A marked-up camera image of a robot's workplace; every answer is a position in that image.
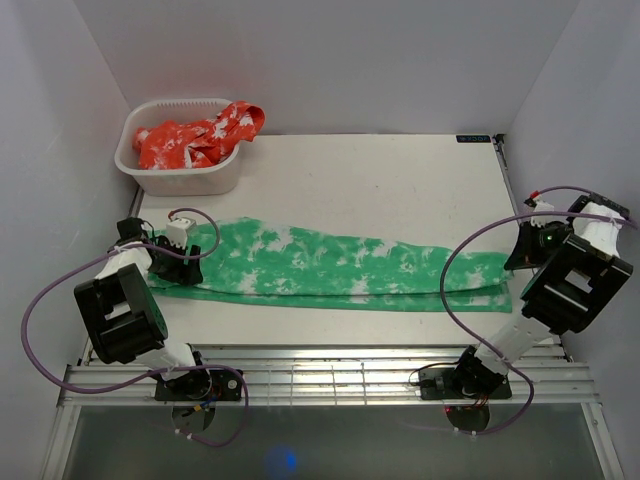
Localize orange tie-dye trousers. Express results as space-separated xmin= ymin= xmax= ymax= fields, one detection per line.
xmin=132 ymin=101 xmax=265 ymax=170

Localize purple cable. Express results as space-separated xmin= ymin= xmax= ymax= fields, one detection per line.
xmin=441 ymin=186 xmax=634 ymax=437
xmin=20 ymin=207 xmax=250 ymax=448

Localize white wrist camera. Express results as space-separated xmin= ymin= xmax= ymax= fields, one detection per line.
xmin=524 ymin=191 xmax=555 ymax=228
xmin=165 ymin=217 xmax=197 ymax=250

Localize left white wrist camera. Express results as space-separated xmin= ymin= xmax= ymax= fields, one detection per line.
xmin=165 ymin=217 xmax=197 ymax=250

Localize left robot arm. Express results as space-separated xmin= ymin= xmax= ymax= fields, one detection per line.
xmin=74 ymin=217 xmax=214 ymax=400

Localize dark table label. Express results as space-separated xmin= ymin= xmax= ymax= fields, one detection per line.
xmin=455 ymin=135 xmax=492 ymax=144

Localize green tie-dye trousers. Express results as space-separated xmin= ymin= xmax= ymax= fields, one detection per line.
xmin=149 ymin=217 xmax=512 ymax=313

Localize white plastic basket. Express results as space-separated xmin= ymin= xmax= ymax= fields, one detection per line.
xmin=114 ymin=98 xmax=241 ymax=197

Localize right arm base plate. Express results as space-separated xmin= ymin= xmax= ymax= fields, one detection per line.
xmin=409 ymin=363 xmax=512 ymax=401

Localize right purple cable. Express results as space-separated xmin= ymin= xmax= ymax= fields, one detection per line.
xmin=441 ymin=186 xmax=634 ymax=437

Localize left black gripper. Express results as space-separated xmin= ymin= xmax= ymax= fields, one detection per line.
xmin=146 ymin=235 xmax=202 ymax=287

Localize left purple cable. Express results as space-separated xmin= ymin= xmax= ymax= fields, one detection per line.
xmin=20 ymin=207 xmax=250 ymax=448

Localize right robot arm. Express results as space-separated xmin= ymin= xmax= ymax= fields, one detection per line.
xmin=443 ymin=193 xmax=633 ymax=398

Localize aluminium rail frame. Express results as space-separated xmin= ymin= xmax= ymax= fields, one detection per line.
xmin=42 ymin=344 xmax=623 ymax=479

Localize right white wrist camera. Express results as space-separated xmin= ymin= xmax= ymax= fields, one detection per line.
xmin=524 ymin=191 xmax=555 ymax=228

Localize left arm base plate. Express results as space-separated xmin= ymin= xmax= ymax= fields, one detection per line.
xmin=153 ymin=369 xmax=242 ymax=403

